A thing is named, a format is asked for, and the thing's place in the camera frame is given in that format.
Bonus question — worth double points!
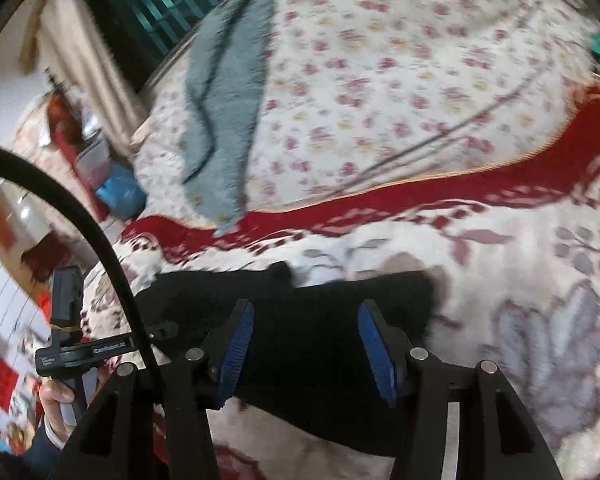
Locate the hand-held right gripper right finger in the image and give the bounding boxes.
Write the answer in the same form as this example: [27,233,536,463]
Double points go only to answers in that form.
[358,300,563,480]

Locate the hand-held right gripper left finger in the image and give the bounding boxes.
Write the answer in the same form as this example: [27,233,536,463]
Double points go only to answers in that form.
[47,300,255,480]

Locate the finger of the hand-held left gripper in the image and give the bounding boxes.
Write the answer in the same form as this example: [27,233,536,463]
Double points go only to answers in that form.
[132,321,179,352]

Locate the black pants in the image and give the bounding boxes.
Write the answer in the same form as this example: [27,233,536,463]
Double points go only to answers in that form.
[135,261,436,453]

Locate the person's left forearm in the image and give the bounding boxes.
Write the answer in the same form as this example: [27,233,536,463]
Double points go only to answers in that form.
[7,422,70,480]

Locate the person's left hand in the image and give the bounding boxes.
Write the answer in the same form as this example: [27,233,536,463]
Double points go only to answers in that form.
[39,378,77,437]

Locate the fleece blanket with red border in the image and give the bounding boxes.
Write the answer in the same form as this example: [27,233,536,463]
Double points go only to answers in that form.
[80,80,600,480]

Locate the clear plastic storage box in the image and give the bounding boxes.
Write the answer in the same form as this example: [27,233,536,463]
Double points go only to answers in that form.
[75,137,113,186]

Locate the red cloth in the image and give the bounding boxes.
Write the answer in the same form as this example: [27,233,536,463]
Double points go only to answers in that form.
[47,92,103,218]

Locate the grey-blue fleece towel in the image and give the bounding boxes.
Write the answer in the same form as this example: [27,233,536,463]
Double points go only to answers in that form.
[180,0,306,236]

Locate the beige curtain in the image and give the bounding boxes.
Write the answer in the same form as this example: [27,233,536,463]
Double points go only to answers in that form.
[37,0,151,156]

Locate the floral bed sheet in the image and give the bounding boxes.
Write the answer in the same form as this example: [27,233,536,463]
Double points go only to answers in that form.
[132,0,600,221]

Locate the window with bars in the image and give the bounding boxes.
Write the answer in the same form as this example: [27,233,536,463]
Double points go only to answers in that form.
[80,0,281,61]

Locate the black cable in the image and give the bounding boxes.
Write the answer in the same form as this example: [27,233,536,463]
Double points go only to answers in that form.
[0,142,163,391]

